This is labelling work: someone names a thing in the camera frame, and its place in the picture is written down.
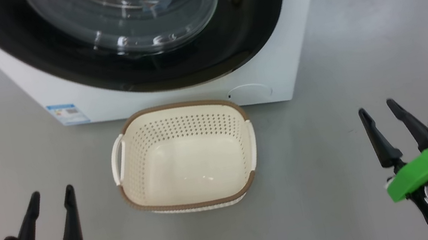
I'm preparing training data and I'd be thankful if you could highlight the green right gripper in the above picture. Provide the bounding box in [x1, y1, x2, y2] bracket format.
[357, 92, 428, 240]

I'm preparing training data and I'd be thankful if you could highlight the black glass washing machine door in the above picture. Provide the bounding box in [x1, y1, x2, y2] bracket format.
[0, 0, 298, 119]

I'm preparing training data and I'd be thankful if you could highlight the cream perforated laundry basket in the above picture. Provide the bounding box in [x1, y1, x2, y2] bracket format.
[103, 91, 266, 225]

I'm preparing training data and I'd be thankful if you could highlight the white front-load washing machine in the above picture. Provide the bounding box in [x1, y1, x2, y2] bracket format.
[0, 0, 345, 149]

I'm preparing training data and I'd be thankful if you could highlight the blue energy label sticker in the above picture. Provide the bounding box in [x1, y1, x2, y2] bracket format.
[45, 99, 91, 130]

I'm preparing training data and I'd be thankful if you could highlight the round white filter cover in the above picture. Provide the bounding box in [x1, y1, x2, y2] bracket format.
[226, 80, 275, 107]

